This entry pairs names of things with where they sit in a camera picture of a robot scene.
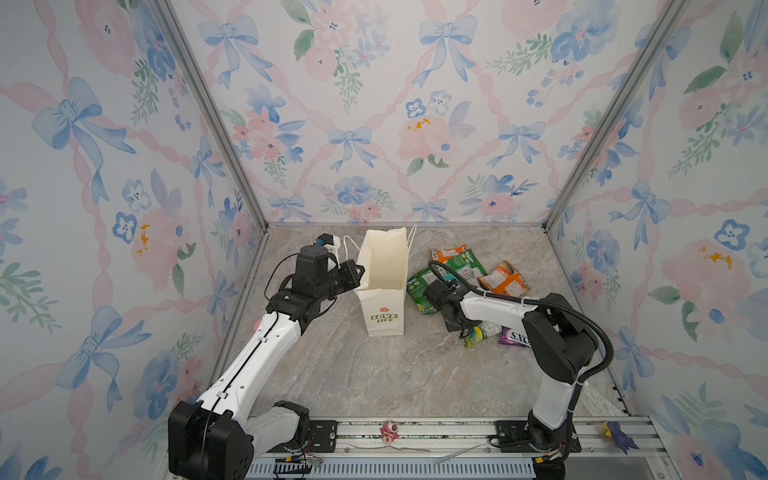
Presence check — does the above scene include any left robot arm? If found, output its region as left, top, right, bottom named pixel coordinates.
left=168, top=234, right=365, bottom=479

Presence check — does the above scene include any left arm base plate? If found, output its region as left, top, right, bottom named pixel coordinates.
left=270, top=420, right=339, bottom=454

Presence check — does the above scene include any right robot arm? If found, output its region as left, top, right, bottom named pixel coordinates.
left=425, top=280, right=614, bottom=454

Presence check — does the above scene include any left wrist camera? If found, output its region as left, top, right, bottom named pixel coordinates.
left=316, top=233, right=341, bottom=255

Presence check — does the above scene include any orange snack pack back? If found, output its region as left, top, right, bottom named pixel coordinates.
left=429, top=244, right=468, bottom=263

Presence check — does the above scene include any white paper bag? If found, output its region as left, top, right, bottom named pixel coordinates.
left=342, top=227, right=416, bottom=337

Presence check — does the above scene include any purple toy figure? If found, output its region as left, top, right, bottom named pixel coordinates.
left=604, top=421, right=639, bottom=455

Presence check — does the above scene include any orange snack pack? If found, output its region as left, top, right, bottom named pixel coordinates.
left=429, top=244, right=468, bottom=263
left=478, top=261, right=530, bottom=297

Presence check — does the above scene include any pink toy figure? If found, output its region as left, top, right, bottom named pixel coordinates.
left=380, top=421, right=400, bottom=445

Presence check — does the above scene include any orange snack pack right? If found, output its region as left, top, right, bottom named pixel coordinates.
left=478, top=261, right=530, bottom=297

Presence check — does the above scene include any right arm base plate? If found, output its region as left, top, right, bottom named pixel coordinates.
left=491, top=420, right=582, bottom=454

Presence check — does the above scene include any purple snack pack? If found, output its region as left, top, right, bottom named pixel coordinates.
left=499, top=327, right=530, bottom=348

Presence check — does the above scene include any green snack pack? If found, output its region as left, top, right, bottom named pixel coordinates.
left=406, top=268, right=437, bottom=315
left=443, top=248, right=487, bottom=286
left=463, top=322, right=503, bottom=348

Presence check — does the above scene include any black corrugated cable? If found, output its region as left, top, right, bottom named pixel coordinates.
left=427, top=260, right=615, bottom=385

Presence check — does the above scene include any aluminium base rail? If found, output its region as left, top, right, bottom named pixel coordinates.
left=242, top=417, right=682, bottom=479

